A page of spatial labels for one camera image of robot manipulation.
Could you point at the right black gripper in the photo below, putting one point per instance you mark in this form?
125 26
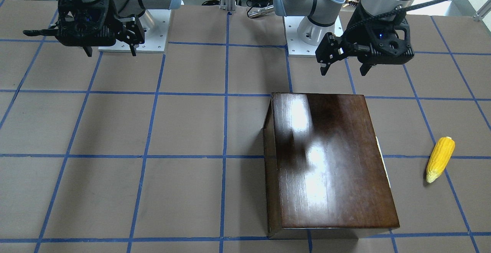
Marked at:
114 17

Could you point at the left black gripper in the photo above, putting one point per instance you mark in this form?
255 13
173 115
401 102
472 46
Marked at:
358 29

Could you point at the yellow toy corn cob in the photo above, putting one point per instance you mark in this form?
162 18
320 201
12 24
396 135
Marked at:
439 158

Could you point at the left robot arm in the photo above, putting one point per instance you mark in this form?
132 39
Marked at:
324 12

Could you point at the dark wooden drawer cabinet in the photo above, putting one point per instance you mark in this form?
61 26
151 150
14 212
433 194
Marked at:
325 176

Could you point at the metal cylinder tool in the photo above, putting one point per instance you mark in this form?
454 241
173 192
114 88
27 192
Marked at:
252 14

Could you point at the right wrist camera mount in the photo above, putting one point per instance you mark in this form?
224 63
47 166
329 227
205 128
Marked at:
82 24

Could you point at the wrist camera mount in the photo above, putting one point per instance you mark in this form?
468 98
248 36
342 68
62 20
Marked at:
82 24
388 39

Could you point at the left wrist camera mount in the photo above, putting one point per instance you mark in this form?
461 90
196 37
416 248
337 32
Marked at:
388 39

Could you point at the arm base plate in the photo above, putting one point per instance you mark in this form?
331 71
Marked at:
156 24
303 37

